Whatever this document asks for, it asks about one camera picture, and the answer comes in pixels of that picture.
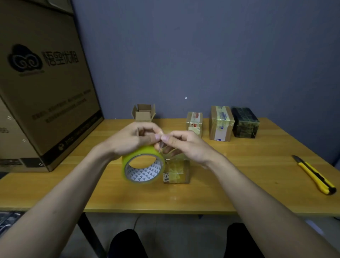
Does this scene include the small carton yellow tape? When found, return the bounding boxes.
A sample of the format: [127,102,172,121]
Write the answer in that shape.
[162,150,191,184]

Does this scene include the yellow tape roll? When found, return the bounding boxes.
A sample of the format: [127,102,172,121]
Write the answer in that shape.
[121,144,166,185]

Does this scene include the person's right forearm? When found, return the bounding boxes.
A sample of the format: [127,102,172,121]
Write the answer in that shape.
[208,157,340,258]

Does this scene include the person's black trousers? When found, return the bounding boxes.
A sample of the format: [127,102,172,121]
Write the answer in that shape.
[107,223,266,258]

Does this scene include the person's right hand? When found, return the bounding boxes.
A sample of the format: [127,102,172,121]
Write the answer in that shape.
[160,130,226,168]

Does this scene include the black cardboard box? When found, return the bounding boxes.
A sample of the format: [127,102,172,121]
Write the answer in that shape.
[231,107,260,139]

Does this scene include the brown box with white label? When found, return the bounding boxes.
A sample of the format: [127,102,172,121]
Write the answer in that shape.
[208,106,236,142]

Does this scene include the small carton red label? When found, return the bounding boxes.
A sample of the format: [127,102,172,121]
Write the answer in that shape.
[185,111,204,138]

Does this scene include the metal wire cart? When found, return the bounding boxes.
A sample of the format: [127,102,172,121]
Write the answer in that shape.
[0,211,26,236]

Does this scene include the black table leg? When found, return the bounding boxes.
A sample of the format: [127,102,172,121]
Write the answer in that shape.
[77,212,108,258]

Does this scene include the person's left forearm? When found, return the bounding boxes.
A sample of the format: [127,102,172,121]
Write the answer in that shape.
[0,147,112,258]

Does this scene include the thin floor cable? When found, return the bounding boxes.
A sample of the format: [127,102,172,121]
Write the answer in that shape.
[132,214,143,230]

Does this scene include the person's left hand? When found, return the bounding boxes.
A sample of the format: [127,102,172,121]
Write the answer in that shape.
[98,121,164,161]

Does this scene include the yellow utility knife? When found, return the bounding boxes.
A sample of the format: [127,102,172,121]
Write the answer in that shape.
[291,155,337,196]

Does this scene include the large flat brown carton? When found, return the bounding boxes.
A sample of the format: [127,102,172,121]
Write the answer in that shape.
[0,0,104,173]

